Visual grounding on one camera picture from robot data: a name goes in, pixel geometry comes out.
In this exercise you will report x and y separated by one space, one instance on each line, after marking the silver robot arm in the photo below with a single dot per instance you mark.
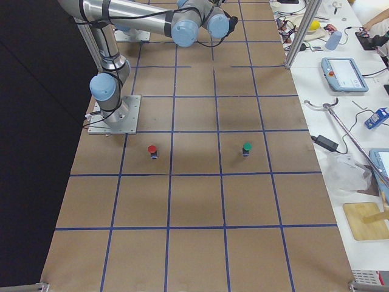
103 24

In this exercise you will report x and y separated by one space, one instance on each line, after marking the red push button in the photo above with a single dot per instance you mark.
152 150

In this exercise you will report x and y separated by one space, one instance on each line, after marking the green push button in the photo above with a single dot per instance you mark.
246 149

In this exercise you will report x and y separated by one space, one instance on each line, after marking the black power adapter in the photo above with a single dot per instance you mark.
325 143

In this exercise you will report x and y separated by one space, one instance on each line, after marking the metal grabber stick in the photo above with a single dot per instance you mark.
329 108

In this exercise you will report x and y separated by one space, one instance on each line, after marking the clear plastic bag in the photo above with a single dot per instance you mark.
343 175

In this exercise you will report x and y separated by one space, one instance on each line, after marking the blue teach pendant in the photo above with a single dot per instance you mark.
343 75
379 157

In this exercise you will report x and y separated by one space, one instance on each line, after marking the yellow lemon toy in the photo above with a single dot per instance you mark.
315 25

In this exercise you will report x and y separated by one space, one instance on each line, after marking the blue plastic cup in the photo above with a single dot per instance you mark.
334 40

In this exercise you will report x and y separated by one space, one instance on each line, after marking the wooden cutting board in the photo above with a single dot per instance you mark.
366 221

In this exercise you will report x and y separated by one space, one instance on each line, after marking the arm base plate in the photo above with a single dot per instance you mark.
131 36
123 121

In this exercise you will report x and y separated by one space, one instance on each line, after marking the aluminium frame post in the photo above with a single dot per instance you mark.
307 19

